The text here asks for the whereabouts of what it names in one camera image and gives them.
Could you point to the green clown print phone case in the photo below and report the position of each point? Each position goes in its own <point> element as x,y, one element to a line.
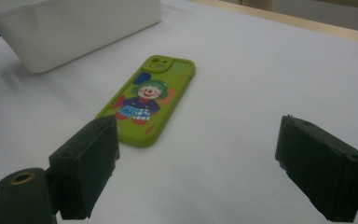
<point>164,77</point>

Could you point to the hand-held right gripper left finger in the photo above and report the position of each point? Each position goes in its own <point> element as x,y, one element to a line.
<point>84,168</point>

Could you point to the white plastic bin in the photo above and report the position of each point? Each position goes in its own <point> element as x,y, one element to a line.
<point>74,34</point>

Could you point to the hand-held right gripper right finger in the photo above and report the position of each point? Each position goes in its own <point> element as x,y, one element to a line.
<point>320,174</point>

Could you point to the light wooden desk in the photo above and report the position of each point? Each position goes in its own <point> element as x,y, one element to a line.
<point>258,3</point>

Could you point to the white table cover sheet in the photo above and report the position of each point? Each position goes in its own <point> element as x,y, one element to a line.
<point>245,81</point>

